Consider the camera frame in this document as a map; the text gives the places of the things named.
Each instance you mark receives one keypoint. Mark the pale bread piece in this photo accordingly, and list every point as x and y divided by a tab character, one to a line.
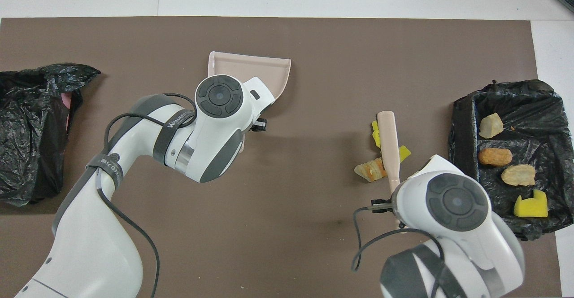
491	125

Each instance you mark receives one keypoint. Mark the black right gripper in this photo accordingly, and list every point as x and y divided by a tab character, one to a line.
383	206

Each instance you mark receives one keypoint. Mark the beige hand brush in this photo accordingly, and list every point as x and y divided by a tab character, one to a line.
388	141

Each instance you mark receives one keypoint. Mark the black bag over pink bin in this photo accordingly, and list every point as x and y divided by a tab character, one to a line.
27	132

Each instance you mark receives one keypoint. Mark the brown fried nugget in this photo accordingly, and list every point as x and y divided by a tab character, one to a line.
494	156

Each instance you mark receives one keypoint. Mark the striped bread roll piece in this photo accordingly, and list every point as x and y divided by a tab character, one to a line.
370	170

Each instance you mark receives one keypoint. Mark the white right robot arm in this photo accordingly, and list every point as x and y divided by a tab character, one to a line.
457	217

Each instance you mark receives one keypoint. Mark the black bag lined bin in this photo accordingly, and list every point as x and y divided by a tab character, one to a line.
462	163

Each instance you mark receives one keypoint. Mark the brown table mat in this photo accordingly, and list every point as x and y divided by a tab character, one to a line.
287	244

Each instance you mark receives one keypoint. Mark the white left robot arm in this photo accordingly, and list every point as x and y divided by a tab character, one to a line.
215	127

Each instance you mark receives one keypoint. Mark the orange crusted bread piece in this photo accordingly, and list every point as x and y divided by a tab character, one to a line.
519	175

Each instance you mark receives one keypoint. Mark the beige plastic dustpan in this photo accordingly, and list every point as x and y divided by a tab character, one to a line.
246	67

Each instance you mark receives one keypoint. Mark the notched yellow foam chunk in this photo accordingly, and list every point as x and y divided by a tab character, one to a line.
531	207

